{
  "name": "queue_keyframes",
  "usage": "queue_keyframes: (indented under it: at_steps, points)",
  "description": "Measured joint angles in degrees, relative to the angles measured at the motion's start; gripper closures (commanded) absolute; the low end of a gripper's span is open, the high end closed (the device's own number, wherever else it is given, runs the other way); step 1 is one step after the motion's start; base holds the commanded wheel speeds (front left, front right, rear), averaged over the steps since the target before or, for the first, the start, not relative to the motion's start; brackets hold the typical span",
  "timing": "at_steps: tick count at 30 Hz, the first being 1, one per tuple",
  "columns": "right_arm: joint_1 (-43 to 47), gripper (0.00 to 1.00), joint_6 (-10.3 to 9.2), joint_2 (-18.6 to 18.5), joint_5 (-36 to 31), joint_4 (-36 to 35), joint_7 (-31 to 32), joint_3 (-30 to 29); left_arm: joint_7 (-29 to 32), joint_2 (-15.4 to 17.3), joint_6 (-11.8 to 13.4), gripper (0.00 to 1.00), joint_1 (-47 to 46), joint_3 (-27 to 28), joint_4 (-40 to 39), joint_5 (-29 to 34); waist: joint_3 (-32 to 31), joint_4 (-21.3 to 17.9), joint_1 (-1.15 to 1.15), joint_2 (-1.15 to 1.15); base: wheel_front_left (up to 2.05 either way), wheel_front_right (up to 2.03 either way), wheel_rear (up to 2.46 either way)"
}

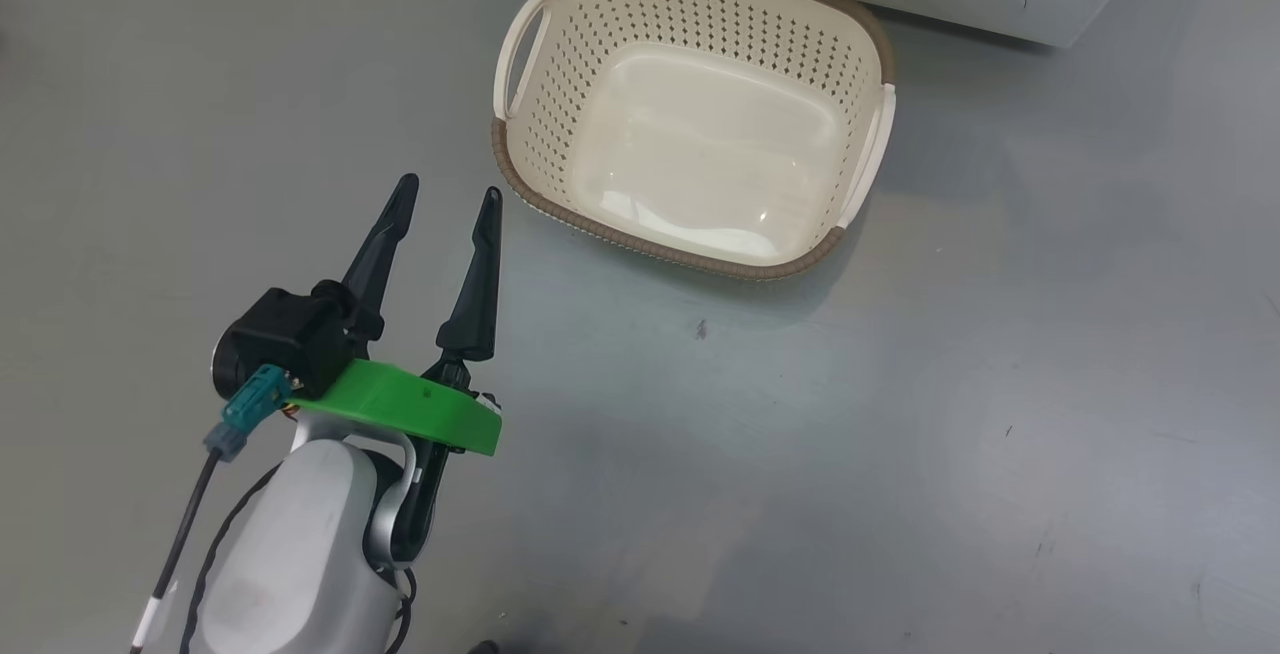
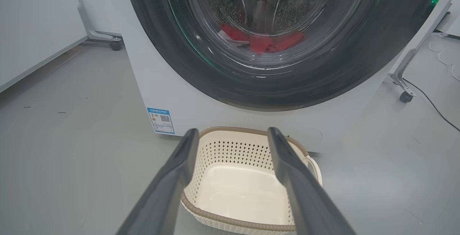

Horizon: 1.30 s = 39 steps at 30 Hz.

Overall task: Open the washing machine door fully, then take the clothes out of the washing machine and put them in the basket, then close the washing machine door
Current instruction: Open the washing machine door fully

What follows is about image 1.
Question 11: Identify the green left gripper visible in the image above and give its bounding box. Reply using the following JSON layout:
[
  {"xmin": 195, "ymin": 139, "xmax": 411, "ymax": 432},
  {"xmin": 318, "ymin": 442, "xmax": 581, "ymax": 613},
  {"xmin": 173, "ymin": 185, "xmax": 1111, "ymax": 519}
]
[{"xmin": 288, "ymin": 172, "xmax": 505, "ymax": 458}]

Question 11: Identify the cream perforated laundry basket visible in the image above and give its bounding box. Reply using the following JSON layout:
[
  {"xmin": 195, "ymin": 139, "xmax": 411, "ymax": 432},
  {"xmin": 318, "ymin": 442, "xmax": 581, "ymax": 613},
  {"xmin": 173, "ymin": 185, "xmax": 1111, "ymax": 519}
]
[{"xmin": 490, "ymin": 0, "xmax": 898, "ymax": 282}]

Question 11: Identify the left camera cable teal connector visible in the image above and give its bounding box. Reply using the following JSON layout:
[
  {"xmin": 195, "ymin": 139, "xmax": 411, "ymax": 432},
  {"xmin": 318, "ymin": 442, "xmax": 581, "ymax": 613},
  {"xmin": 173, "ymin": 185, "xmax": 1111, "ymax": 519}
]
[{"xmin": 128, "ymin": 364, "xmax": 293, "ymax": 654}]

